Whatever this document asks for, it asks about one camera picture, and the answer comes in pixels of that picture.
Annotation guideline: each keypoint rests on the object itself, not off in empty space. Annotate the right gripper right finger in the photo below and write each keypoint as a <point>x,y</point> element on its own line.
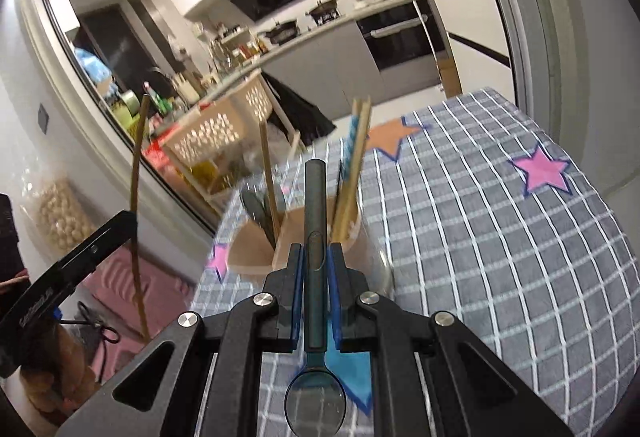
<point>431,375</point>

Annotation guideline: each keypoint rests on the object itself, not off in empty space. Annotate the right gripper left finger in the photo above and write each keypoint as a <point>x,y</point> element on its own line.
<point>200,376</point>

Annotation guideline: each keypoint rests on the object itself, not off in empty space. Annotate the dark translucent spoon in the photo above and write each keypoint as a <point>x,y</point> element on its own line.
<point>315,402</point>
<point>255,203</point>

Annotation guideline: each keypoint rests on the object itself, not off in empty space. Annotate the blue patterned chopstick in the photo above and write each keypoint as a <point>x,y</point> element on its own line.
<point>349,147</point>

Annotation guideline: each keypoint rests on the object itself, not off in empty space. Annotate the person's left hand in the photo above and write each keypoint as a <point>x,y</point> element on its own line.
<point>55,374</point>

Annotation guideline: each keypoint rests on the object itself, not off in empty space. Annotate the bag of round nuts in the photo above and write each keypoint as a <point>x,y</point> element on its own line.
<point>60,218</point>

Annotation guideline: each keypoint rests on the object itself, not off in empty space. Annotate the blue checkered tablecloth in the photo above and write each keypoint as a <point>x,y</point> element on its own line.
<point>484,216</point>

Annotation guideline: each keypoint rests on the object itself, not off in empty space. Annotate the beige flower-cutout storage cart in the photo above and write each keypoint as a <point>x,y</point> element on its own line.
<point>204,134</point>

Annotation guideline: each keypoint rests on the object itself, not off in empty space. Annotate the black cloth on cart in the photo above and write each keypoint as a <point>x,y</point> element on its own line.
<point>304,116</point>

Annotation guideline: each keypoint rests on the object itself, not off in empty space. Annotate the cardboard box on floor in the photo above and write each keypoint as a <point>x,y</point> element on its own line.
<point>449,77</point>

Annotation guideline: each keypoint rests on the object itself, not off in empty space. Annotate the black built-in oven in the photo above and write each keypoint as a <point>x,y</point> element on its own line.
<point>401,34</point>

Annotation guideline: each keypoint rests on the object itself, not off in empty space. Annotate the black wok on stove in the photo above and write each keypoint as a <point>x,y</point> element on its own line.
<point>282,32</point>

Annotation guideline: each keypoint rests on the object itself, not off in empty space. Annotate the black pot on stove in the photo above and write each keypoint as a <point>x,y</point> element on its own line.
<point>324,11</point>

